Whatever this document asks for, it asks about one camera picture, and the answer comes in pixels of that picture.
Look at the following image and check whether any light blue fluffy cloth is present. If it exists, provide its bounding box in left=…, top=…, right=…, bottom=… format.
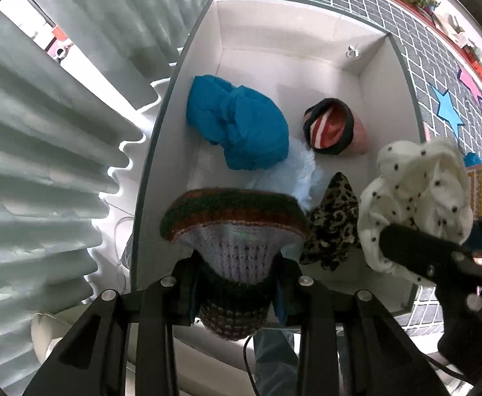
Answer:
left=245, top=136, right=320, bottom=213

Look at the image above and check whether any pink hat black brim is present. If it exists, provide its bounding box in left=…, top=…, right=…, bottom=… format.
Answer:
left=303, top=98, right=371, bottom=156

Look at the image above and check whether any white polka dot cloth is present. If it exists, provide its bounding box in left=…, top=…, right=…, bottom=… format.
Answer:
left=356, top=138, right=474, bottom=285

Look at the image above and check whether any leopard print cloth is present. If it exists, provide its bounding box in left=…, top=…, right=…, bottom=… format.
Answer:
left=299, top=172, right=361, bottom=272

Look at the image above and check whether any black cable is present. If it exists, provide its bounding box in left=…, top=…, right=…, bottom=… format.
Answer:
left=243, top=334, right=263, bottom=396

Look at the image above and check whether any pink patterned carton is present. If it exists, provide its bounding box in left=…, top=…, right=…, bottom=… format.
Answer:
left=466, top=163, right=482, bottom=219

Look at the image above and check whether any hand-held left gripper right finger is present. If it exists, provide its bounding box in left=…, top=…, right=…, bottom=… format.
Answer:
left=274, top=256, right=450, bottom=396

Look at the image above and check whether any grey green curtain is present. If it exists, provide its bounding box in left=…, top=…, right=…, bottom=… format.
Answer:
left=0, top=0, right=225, bottom=396

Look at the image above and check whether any grey grid star blanket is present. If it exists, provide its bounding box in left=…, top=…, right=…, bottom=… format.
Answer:
left=261, top=0, right=482, bottom=339

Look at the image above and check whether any striped knit hat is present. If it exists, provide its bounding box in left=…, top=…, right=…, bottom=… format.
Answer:
left=160, top=188, right=310, bottom=341

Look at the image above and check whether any white storage box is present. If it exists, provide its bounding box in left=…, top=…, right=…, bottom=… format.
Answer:
left=130, top=0, right=427, bottom=326

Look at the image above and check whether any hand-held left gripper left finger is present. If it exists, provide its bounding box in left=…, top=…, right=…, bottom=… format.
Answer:
left=22, top=256, right=202, bottom=396

